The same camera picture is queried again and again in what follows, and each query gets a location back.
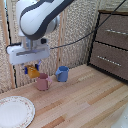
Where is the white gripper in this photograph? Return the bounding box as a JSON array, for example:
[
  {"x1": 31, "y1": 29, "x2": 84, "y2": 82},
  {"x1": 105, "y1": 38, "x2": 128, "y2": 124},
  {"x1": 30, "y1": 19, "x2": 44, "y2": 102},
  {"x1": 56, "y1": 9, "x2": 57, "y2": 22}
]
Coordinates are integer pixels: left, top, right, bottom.
[{"x1": 6, "y1": 42, "x2": 51, "y2": 75}]

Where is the orange toy toast slice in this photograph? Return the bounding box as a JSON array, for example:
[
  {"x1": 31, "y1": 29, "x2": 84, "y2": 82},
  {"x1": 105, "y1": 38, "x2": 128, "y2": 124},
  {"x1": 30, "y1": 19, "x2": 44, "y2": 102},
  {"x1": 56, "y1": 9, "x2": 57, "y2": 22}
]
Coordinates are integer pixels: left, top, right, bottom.
[{"x1": 27, "y1": 65, "x2": 41, "y2": 80}]

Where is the pink mug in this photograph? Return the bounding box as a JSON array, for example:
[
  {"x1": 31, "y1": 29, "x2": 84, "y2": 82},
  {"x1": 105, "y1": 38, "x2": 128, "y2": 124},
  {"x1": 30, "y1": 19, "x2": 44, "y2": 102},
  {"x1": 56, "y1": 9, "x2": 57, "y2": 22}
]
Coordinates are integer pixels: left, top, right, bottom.
[{"x1": 35, "y1": 73, "x2": 54, "y2": 92}]

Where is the blue mug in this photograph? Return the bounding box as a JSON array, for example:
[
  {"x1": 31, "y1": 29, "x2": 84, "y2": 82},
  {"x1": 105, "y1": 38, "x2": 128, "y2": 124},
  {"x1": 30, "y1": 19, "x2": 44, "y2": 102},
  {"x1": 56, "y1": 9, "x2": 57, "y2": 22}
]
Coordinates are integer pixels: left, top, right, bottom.
[{"x1": 54, "y1": 65, "x2": 70, "y2": 83}]

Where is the white patterned plate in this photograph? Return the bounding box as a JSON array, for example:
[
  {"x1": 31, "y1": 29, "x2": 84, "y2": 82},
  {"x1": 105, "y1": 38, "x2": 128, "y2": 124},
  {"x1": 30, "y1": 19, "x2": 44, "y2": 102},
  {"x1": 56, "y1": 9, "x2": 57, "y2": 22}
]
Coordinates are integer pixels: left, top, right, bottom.
[{"x1": 0, "y1": 95, "x2": 36, "y2": 128}]

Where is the dark brown drawer cabinet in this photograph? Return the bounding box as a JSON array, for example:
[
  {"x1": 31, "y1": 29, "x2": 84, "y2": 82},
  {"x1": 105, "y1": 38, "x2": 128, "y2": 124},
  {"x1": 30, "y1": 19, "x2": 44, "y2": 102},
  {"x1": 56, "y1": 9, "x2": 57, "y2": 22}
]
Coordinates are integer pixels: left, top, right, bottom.
[{"x1": 86, "y1": 9, "x2": 128, "y2": 83}]

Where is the wooden frame post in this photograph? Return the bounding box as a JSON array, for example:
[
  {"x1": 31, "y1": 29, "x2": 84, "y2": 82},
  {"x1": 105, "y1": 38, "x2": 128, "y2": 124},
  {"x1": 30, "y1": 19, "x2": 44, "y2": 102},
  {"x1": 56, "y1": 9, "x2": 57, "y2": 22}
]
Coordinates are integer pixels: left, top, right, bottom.
[{"x1": 0, "y1": 0, "x2": 17, "y2": 90}]

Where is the black cable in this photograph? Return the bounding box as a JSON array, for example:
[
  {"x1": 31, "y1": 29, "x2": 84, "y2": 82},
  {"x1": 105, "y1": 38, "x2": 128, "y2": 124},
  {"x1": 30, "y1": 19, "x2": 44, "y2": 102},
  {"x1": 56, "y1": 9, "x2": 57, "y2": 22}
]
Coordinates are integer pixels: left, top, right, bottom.
[{"x1": 49, "y1": 0, "x2": 128, "y2": 50}]

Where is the silver drawer handle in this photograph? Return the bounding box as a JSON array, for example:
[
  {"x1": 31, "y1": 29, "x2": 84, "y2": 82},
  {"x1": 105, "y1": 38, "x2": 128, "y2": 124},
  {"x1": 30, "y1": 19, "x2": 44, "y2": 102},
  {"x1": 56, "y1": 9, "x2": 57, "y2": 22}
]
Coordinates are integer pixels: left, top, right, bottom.
[
  {"x1": 96, "y1": 55, "x2": 122, "y2": 67},
  {"x1": 105, "y1": 28, "x2": 128, "y2": 37}
]

